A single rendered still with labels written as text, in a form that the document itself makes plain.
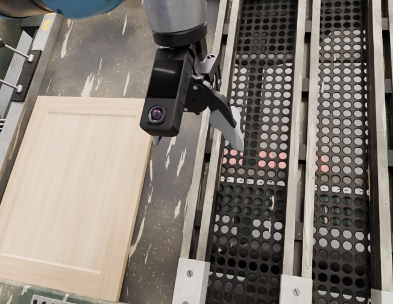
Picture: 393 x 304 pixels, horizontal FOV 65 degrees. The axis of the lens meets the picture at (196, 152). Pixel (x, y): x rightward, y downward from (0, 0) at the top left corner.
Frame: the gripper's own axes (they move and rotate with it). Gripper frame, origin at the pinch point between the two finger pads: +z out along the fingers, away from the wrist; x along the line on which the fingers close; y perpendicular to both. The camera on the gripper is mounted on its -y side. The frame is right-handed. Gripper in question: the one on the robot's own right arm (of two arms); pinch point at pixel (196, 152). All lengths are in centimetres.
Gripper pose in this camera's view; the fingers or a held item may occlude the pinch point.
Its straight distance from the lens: 51.3
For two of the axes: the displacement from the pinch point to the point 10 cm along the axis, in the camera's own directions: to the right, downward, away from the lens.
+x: -9.5, -0.8, 3.0
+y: 2.7, -6.7, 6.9
